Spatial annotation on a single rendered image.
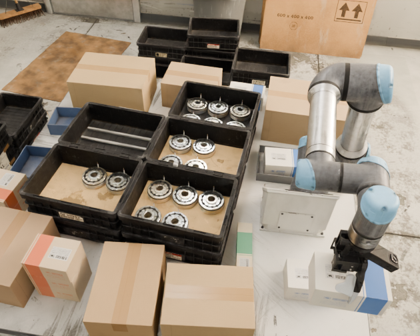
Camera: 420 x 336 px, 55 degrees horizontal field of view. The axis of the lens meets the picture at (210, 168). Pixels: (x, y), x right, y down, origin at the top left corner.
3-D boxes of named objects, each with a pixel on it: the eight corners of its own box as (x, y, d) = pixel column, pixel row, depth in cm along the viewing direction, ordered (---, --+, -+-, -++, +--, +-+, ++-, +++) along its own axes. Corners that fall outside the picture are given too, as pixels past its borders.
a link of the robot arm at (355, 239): (382, 216, 98) (387, 245, 92) (376, 227, 101) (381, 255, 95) (350, 212, 98) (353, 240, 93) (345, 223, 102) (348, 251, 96)
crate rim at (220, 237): (238, 182, 164) (239, 178, 162) (222, 243, 144) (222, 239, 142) (145, 163, 170) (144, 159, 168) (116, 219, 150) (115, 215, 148)
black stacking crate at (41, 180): (146, 179, 177) (143, 161, 169) (119, 233, 157) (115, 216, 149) (63, 162, 183) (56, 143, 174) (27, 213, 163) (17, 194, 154)
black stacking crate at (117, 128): (167, 135, 197) (166, 116, 189) (146, 178, 177) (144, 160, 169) (91, 121, 203) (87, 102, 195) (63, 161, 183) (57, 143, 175)
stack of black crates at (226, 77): (232, 97, 331) (235, 60, 306) (227, 120, 310) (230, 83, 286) (183, 91, 334) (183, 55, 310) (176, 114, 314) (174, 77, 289)
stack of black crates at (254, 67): (281, 103, 327) (291, 53, 295) (280, 127, 307) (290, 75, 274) (232, 97, 331) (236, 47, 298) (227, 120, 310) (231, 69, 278)
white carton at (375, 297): (376, 277, 120) (386, 261, 114) (381, 316, 112) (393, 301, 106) (308, 267, 122) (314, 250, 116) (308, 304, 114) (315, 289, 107)
